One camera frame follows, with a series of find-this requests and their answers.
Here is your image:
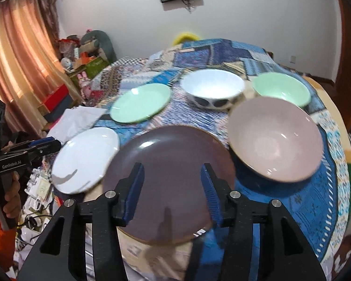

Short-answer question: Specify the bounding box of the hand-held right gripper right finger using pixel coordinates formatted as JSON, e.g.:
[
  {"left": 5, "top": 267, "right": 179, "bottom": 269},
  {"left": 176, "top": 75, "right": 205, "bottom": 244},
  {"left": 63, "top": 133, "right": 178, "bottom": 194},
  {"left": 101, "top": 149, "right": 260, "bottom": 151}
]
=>
[{"left": 200, "top": 163, "right": 325, "bottom": 281}]

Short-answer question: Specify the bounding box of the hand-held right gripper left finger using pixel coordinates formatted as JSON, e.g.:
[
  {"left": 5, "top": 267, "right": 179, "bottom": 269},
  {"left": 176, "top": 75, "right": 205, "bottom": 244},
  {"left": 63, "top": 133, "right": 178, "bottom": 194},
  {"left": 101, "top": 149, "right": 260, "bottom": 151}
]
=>
[{"left": 16, "top": 162, "right": 145, "bottom": 281}]

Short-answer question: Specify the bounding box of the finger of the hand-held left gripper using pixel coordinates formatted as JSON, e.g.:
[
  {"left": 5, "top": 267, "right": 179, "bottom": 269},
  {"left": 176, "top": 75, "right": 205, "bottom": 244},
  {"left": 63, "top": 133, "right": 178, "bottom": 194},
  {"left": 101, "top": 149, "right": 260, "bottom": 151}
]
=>
[
  {"left": 18, "top": 140, "right": 62, "bottom": 164},
  {"left": 3, "top": 137, "right": 55, "bottom": 154}
]

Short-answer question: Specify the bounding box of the dark purple plate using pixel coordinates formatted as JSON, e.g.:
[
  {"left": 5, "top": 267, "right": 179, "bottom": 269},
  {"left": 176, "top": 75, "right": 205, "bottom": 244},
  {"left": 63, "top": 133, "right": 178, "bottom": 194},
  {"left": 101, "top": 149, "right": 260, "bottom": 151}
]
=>
[{"left": 102, "top": 125, "right": 238, "bottom": 246}]

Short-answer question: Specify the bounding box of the pink plate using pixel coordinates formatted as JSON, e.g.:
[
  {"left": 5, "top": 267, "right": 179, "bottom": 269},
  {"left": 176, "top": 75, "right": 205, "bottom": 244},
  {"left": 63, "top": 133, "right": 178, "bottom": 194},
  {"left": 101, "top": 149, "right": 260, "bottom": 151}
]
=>
[{"left": 227, "top": 96, "right": 324, "bottom": 182}]

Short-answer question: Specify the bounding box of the green plate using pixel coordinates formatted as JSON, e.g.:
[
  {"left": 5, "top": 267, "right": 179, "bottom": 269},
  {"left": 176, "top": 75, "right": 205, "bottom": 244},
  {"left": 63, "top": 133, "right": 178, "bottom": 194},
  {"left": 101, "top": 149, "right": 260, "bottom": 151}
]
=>
[{"left": 109, "top": 83, "right": 171, "bottom": 123}]

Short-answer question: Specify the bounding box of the white bowl with dark pattern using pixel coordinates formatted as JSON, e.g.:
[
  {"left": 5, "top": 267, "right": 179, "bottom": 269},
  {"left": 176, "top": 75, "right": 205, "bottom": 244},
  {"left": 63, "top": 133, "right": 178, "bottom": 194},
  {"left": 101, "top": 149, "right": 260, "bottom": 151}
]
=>
[{"left": 180, "top": 69, "right": 245, "bottom": 110}]

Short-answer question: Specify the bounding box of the person's left hand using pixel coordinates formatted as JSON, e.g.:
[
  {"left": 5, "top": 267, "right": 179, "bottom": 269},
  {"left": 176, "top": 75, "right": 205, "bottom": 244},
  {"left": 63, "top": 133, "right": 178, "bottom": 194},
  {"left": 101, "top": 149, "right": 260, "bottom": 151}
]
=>
[{"left": 3, "top": 171, "right": 22, "bottom": 229}]

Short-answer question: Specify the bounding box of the dark blue box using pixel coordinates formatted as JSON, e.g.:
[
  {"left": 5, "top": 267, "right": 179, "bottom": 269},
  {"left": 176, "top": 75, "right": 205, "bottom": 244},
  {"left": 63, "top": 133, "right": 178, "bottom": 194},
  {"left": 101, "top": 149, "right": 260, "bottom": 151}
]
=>
[{"left": 44, "top": 96, "right": 77, "bottom": 123}]

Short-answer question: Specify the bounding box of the white plate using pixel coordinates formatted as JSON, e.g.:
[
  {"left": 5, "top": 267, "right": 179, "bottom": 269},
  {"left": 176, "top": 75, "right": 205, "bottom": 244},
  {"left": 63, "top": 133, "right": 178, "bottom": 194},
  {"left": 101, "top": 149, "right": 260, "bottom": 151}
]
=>
[{"left": 51, "top": 127, "right": 120, "bottom": 194}]

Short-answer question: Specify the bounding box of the folded white cloth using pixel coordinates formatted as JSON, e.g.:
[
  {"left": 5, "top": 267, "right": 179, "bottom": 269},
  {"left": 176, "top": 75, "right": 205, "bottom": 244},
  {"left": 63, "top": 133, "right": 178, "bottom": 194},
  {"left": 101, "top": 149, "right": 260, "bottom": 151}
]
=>
[{"left": 47, "top": 105, "right": 109, "bottom": 145}]

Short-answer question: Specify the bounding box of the red box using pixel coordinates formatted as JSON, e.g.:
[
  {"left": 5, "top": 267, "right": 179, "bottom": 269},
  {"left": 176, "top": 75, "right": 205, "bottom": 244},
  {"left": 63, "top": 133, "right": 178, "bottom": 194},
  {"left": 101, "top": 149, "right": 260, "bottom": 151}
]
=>
[{"left": 44, "top": 86, "right": 69, "bottom": 110}]

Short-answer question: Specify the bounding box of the green box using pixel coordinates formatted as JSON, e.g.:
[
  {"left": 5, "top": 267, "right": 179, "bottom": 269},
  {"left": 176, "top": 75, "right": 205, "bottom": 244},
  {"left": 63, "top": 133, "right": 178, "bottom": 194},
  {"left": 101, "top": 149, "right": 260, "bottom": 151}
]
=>
[{"left": 85, "top": 59, "right": 110, "bottom": 77}]

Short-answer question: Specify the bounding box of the orange curtain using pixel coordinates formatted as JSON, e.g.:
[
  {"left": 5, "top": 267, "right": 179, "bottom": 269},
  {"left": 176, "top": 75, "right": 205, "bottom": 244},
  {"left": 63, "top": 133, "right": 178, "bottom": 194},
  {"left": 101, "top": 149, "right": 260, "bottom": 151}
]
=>
[{"left": 0, "top": 0, "right": 77, "bottom": 141}]

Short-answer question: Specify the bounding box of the cardboard box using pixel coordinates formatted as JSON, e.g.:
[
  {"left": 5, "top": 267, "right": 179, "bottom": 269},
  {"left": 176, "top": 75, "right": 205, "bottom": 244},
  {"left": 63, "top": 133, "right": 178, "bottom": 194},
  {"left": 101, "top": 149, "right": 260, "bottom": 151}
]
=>
[{"left": 80, "top": 41, "right": 98, "bottom": 55}]

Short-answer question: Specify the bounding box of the green bowl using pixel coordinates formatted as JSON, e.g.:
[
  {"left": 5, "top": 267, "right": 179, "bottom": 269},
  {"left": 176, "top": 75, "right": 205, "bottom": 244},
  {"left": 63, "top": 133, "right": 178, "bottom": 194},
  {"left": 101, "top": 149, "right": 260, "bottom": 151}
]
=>
[{"left": 252, "top": 73, "right": 311, "bottom": 108}]

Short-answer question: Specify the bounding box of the blue patchwork tablecloth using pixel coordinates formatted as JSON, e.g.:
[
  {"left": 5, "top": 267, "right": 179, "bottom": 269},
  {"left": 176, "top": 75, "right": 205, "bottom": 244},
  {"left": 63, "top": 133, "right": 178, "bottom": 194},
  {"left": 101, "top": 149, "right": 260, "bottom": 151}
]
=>
[{"left": 16, "top": 38, "right": 351, "bottom": 281}]

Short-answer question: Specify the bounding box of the yellow chair back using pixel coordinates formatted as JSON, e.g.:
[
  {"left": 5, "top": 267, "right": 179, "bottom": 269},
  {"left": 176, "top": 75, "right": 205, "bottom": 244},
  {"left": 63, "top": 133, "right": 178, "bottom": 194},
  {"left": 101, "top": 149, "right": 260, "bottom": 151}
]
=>
[{"left": 174, "top": 32, "right": 199, "bottom": 45}]

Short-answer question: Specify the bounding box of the brown wooden door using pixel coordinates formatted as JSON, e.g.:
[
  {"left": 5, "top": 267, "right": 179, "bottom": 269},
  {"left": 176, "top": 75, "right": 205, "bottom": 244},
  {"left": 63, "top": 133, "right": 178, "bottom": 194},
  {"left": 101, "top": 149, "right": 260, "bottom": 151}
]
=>
[{"left": 335, "top": 0, "right": 351, "bottom": 132}]

